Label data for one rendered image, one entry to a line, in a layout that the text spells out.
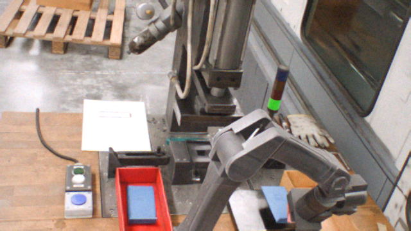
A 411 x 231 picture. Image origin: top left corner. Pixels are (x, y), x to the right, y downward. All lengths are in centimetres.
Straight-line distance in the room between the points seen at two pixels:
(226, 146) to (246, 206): 48
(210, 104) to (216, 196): 37
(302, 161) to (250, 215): 40
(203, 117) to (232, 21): 27
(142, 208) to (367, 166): 82
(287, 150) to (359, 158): 88
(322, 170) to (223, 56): 40
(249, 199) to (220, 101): 30
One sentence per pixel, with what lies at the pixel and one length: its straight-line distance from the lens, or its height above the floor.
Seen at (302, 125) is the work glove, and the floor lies 92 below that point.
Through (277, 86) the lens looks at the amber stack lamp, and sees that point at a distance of 153.
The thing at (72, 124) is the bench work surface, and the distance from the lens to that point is 163.
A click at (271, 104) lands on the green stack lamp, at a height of 107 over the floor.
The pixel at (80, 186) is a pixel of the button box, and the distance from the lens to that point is 134.
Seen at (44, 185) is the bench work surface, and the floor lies 90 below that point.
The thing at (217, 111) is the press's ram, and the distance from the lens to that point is 128.
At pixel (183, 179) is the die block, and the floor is 92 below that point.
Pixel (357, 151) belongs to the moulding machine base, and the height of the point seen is 89.
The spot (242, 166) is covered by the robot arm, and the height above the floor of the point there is 128.
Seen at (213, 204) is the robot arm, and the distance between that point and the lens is 97.
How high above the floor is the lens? 181
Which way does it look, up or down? 31 degrees down
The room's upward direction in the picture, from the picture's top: 11 degrees clockwise
